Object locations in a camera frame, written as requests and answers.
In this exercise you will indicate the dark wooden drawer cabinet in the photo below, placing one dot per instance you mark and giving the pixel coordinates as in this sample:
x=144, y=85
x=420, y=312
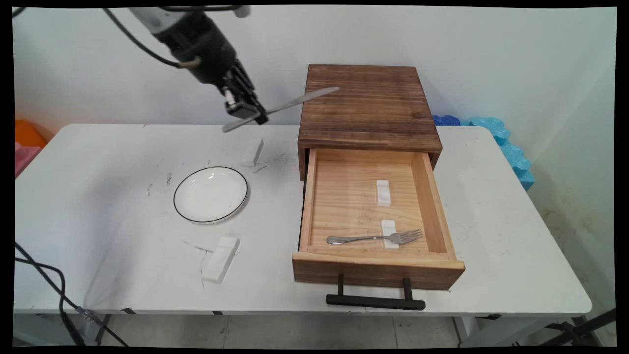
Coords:
x=366, y=105

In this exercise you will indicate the black metal table frame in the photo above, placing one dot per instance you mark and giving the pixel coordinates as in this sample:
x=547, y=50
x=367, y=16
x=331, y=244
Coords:
x=105, y=324
x=580, y=329

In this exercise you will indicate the white ceramic cutlery rest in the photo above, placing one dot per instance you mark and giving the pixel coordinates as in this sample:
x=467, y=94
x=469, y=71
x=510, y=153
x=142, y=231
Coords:
x=383, y=192
x=388, y=227
x=252, y=152
x=219, y=260

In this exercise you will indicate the dark blue foam piece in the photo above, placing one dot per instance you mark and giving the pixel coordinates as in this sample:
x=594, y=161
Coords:
x=444, y=120

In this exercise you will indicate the pink box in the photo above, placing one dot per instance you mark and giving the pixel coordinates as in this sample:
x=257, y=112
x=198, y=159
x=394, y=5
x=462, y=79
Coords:
x=23, y=160

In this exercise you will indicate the cyan foam piece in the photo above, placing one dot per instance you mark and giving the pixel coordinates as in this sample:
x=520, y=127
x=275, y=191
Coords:
x=513, y=155

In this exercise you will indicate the light wooden drawer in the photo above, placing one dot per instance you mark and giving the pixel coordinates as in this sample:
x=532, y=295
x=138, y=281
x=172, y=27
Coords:
x=351, y=206

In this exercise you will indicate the silver fork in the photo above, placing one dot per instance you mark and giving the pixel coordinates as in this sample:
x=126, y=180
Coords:
x=363, y=239

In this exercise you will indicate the silver table knife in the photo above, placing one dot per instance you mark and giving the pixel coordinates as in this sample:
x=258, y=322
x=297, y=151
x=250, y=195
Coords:
x=295, y=102

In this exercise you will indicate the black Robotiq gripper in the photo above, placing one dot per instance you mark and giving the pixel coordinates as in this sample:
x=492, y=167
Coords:
x=204, y=46

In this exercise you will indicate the white plate with black rim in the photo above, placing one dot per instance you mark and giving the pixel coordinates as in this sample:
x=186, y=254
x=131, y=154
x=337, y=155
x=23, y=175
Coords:
x=210, y=194

